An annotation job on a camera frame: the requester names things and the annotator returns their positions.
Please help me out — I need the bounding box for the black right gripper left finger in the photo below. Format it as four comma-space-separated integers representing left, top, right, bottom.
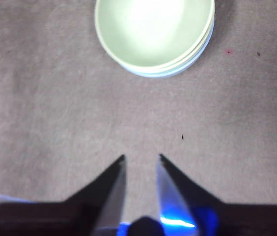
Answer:
0, 154, 127, 236

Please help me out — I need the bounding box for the green ribbed bowl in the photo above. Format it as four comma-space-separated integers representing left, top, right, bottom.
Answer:
115, 23, 216, 75
94, 0, 215, 71

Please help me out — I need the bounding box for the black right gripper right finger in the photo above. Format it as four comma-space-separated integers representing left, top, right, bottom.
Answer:
155, 153, 277, 236

